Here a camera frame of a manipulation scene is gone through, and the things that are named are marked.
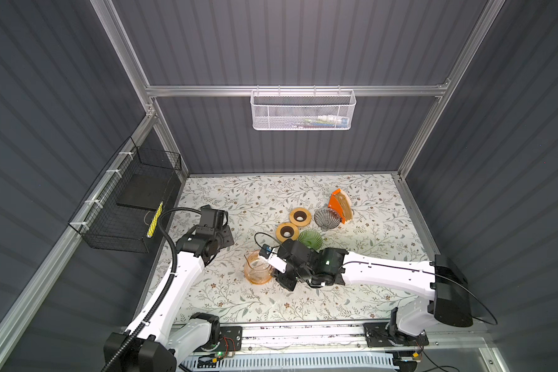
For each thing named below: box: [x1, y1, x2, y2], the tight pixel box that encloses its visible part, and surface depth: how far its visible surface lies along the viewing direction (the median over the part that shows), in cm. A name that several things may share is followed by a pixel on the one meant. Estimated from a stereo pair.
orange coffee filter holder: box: [327, 188, 353, 224], surface depth 102 cm
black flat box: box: [116, 171, 182, 211], surface depth 77 cm
